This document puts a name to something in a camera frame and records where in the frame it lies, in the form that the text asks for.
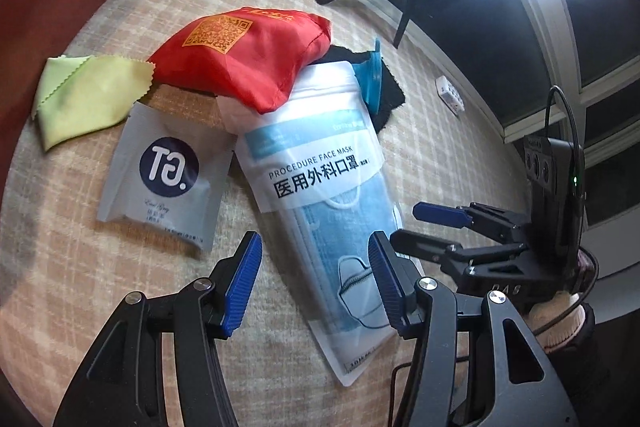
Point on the blue face mask pack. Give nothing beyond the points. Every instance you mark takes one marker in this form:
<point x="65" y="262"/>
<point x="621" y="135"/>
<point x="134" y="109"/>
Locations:
<point x="320" y="187"/>

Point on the red folded fabric pouch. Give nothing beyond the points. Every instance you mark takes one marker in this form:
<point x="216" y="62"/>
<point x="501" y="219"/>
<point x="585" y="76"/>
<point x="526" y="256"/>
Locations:
<point x="235" y="57"/>

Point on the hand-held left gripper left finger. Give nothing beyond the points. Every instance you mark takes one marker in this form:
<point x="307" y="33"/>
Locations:
<point x="244" y="283"/>

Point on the grey round-logo sachet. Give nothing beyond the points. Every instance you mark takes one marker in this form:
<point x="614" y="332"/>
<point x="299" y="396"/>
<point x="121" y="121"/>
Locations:
<point x="165" y="179"/>

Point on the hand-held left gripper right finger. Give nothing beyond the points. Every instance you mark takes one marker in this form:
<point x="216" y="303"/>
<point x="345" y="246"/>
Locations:
<point x="389" y="283"/>

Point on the window frame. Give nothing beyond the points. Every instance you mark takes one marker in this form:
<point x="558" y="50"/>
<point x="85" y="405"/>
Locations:
<point x="555" y="42"/>

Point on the yellow-green cleaning cloth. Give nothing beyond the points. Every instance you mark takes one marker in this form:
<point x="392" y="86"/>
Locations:
<point x="85" y="99"/>

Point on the black cloth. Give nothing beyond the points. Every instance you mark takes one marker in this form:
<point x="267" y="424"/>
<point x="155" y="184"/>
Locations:
<point x="392" y="102"/>

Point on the beige plaid tablecloth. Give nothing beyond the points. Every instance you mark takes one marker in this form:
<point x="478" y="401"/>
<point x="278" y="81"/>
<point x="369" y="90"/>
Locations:
<point x="100" y="287"/>

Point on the person's right hand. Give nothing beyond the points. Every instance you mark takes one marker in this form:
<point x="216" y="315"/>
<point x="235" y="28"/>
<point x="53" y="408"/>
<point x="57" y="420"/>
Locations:
<point x="555" y="319"/>

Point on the white power strip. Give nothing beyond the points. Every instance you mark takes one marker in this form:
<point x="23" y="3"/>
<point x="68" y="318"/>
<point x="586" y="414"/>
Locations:
<point x="450" y="94"/>

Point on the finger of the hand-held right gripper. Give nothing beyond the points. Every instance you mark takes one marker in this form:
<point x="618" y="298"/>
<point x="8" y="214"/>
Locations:
<point x="422" y="249"/>
<point x="442" y="214"/>

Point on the blue silicone suction cup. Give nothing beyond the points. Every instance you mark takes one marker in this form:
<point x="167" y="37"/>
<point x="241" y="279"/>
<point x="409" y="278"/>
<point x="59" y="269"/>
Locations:
<point x="369" y="74"/>

